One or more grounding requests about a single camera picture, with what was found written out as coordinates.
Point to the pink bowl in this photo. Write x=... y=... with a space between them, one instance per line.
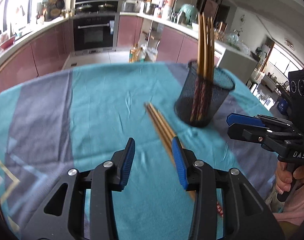
x=7 y=43

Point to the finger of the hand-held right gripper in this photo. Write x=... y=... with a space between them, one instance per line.
x=238 y=118
x=239 y=131

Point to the person's right forearm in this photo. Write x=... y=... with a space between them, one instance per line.
x=291 y=205

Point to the pink base cabinets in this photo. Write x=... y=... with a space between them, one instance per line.
x=172 y=42
x=42 y=50

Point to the black pot with lid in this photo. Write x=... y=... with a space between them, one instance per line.
x=105 y=6

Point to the silver toaster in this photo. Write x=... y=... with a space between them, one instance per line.
x=130 y=6

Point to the teal and grey tablecloth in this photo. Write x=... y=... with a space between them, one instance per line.
x=104 y=92

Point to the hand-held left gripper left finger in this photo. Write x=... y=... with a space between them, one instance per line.
x=128 y=165

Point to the green kitchen appliance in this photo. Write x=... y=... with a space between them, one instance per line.
x=188 y=13

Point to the black built-in oven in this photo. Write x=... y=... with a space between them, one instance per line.
x=94 y=32

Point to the white container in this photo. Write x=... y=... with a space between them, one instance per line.
x=165 y=11

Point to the pink kettle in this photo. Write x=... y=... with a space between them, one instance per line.
x=170 y=1

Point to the hanging black frying pan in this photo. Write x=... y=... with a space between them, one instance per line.
x=60 y=3

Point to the yellow cooking oil bottle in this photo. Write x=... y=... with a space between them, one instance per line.
x=132 y=55

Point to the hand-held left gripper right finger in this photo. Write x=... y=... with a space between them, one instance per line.
x=179 y=165

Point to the steel stockpot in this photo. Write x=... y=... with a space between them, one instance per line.
x=149 y=8

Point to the plastic bag of greens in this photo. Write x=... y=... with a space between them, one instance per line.
x=237 y=41

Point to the black wok with lid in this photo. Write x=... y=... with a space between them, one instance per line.
x=84 y=7

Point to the person's right hand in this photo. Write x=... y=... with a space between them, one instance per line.
x=283 y=177

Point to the white plastic bag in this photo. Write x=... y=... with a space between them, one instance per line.
x=150 y=53

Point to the black mesh utensil holder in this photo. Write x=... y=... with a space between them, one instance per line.
x=217 y=90

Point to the bundle of wooden chopsticks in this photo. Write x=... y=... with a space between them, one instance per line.
x=200 y=42

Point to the kitchen window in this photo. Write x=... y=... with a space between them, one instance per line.
x=14 y=5

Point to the woven basket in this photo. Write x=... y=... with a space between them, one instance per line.
x=55 y=12

